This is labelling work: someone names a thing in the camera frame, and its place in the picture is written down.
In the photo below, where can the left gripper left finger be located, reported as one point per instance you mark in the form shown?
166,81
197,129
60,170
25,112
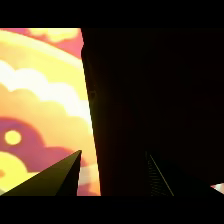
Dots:
56,180

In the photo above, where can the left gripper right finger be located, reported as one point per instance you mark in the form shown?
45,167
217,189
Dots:
166,181

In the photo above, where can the red garment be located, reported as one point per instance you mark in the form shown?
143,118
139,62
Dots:
150,100

